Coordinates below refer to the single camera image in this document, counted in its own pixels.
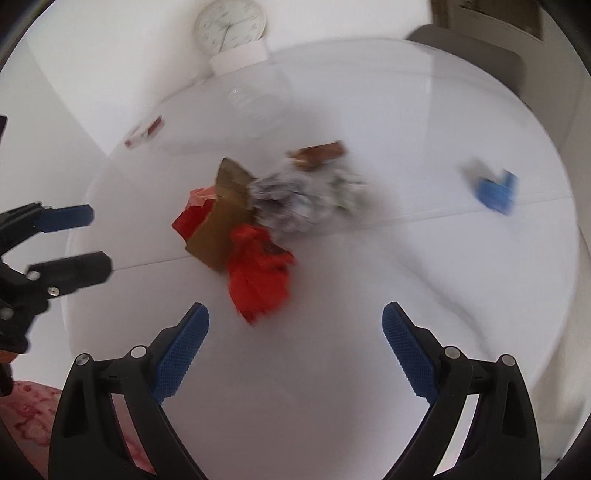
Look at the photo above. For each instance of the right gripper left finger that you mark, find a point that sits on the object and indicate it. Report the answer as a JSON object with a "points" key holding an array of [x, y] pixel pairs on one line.
{"points": [[110, 423]]}

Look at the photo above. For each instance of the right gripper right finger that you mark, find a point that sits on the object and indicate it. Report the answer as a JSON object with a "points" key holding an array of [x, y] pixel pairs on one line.
{"points": [[503, 440]]}

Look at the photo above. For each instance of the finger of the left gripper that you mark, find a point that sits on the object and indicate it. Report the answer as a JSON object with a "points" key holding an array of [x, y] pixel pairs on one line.
{"points": [[22, 223], [67, 275]]}

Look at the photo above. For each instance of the torn red brown cardboard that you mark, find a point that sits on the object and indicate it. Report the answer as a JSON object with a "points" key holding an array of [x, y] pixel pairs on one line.
{"points": [[206, 230]]}

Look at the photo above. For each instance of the red paper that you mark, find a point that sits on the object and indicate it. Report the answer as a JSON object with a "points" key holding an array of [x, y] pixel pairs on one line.
{"points": [[258, 272]]}

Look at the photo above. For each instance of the clear plastic bottle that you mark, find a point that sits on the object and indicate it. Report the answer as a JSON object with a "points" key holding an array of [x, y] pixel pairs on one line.
{"points": [[259, 97]]}

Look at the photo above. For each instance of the crumpled pink paper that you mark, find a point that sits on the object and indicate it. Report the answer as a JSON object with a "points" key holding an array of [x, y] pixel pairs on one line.
{"points": [[198, 197]]}

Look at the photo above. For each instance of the red and white box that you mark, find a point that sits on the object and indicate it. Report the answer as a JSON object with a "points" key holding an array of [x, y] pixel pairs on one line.
{"points": [[144, 132]]}

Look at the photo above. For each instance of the crumpled newspaper ball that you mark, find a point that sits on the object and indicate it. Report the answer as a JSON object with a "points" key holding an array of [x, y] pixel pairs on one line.
{"points": [[288, 201]]}

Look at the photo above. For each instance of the crumpled blue tape wad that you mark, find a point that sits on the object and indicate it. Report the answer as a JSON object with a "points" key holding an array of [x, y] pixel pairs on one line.
{"points": [[497, 191]]}

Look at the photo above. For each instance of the brown snack wrapper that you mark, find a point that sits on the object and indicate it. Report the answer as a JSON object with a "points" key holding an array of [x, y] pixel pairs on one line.
{"points": [[311, 158]]}

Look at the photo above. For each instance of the crumpled grey-green paper ball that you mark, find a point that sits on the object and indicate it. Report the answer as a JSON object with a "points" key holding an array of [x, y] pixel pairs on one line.
{"points": [[346, 192]]}

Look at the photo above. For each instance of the dark grey chair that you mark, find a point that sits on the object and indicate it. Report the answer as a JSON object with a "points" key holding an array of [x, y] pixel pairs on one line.
{"points": [[504, 65]]}

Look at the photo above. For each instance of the round white wall clock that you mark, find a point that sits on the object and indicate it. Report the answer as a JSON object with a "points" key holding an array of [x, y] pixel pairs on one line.
{"points": [[227, 24]]}

